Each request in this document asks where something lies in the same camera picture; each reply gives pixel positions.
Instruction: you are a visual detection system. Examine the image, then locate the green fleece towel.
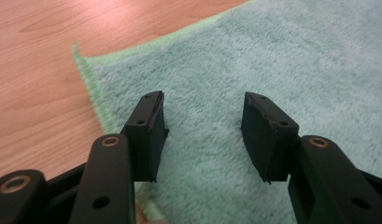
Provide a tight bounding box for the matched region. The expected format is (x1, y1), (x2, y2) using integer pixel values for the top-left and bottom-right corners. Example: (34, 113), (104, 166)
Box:
(70, 0), (382, 224)

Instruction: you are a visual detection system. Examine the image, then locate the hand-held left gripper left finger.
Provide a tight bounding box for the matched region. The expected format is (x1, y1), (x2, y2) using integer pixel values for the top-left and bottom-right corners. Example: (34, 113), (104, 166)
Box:
(68, 90), (170, 224)

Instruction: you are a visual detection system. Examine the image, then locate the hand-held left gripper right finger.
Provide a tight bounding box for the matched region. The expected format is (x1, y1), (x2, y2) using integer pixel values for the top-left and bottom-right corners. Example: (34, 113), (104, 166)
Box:
(240, 91), (382, 224)

